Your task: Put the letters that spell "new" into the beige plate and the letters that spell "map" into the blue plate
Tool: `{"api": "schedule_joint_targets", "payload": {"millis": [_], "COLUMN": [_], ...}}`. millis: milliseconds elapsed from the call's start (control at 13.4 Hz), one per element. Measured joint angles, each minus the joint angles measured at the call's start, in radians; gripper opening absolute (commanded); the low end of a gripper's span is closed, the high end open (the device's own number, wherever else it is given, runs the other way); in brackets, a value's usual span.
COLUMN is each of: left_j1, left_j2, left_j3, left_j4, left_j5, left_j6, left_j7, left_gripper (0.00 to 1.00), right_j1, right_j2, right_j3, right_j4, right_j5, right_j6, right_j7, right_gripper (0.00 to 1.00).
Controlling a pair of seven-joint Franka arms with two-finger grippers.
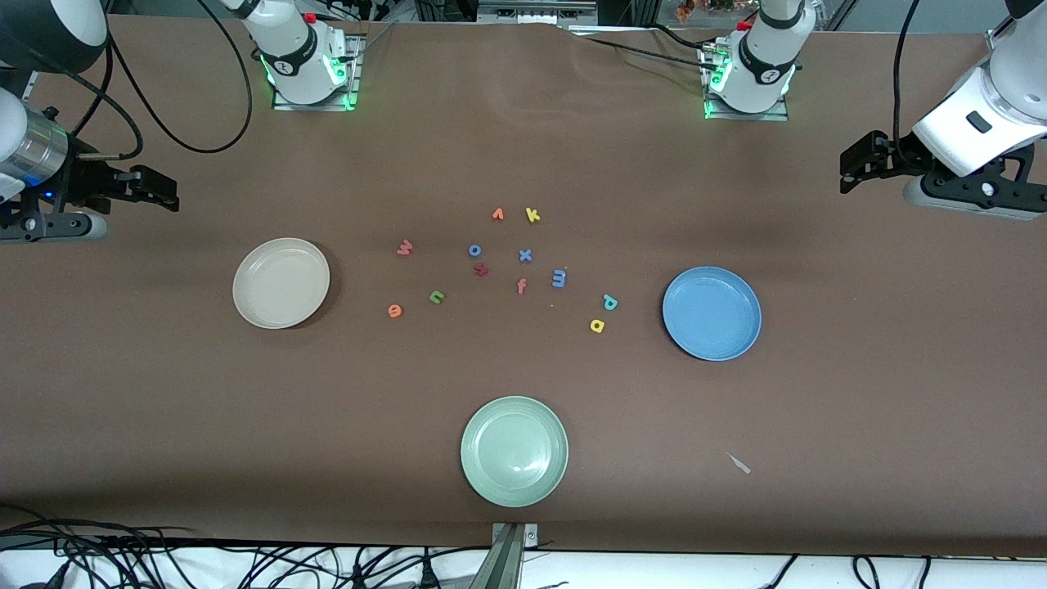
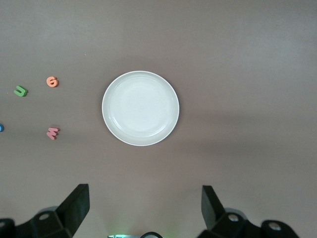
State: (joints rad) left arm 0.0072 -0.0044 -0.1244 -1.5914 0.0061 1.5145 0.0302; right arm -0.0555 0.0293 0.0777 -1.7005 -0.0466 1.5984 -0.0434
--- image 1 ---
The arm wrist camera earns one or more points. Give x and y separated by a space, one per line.
49 227
941 192

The blue plate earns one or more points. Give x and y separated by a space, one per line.
712 313

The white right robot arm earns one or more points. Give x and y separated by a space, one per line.
298 49

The aluminium table rail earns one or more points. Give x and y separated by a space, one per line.
994 39
26 83

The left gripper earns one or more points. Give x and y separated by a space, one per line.
898 157

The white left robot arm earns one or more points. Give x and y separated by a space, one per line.
765 49

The beige plate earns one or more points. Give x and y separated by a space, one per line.
281 283

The blue foam letter m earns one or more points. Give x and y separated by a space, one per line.
559 278

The small white paper scrap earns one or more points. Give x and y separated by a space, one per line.
739 463

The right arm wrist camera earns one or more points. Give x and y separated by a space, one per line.
49 227

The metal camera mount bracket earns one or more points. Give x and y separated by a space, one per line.
511 564

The green plate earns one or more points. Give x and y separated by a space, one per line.
514 451

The black power plug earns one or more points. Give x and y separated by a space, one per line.
425 577

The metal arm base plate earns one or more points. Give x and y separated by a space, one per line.
357 82
744 116

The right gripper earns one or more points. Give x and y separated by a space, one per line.
86 182

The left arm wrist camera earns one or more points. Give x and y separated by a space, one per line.
941 192

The aluminium frame bar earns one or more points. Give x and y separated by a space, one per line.
536 8

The brown table cover sheet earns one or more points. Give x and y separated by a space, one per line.
164 409

